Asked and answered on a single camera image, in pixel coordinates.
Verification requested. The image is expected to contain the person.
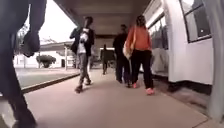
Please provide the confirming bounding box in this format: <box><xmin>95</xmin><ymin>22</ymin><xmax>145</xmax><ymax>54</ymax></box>
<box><xmin>112</xmin><ymin>23</ymin><xmax>133</xmax><ymax>88</ymax></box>
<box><xmin>100</xmin><ymin>43</ymin><xmax>110</xmax><ymax>76</ymax></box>
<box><xmin>0</xmin><ymin>0</ymin><xmax>48</xmax><ymax>128</ymax></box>
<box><xmin>69</xmin><ymin>15</ymin><xmax>96</xmax><ymax>94</ymax></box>
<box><xmin>122</xmin><ymin>14</ymin><xmax>156</xmax><ymax>97</ymax></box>

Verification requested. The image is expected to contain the walkway canopy roof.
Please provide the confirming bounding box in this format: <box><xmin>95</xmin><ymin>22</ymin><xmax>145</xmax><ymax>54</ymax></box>
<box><xmin>53</xmin><ymin>0</ymin><xmax>153</xmax><ymax>38</ymax></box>

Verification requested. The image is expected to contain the grey paved yard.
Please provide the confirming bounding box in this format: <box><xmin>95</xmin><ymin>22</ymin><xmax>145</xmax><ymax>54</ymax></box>
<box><xmin>14</xmin><ymin>67</ymin><xmax>79</xmax><ymax>89</ymax></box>

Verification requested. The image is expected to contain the white building with dark windows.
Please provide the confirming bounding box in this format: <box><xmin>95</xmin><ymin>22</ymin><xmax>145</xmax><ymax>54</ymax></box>
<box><xmin>139</xmin><ymin>0</ymin><xmax>224</xmax><ymax>96</ymax></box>

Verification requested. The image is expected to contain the dark round bush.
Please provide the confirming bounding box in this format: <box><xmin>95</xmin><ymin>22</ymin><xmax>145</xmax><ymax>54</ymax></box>
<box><xmin>35</xmin><ymin>54</ymin><xmax>58</xmax><ymax>69</ymax></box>

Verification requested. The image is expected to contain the brown concrete walkway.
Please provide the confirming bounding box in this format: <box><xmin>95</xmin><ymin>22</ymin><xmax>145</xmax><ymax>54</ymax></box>
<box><xmin>0</xmin><ymin>68</ymin><xmax>224</xmax><ymax>128</ymax></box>

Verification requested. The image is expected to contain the low white building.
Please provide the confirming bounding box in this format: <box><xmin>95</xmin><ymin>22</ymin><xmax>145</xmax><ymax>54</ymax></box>
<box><xmin>13</xmin><ymin>40</ymin><xmax>78</xmax><ymax>70</ymax></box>

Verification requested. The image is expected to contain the grey pole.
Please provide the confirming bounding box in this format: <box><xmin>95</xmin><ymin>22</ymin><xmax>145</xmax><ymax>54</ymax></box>
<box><xmin>202</xmin><ymin>0</ymin><xmax>224</xmax><ymax>123</ymax></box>

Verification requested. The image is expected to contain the dark kerb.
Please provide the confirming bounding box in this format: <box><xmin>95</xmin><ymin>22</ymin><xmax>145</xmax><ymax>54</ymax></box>
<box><xmin>19</xmin><ymin>72</ymin><xmax>81</xmax><ymax>94</ymax></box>

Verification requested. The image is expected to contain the grey ground strip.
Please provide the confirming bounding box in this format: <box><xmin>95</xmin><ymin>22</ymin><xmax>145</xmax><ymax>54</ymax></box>
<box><xmin>154</xmin><ymin>78</ymin><xmax>214</xmax><ymax>116</ymax></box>

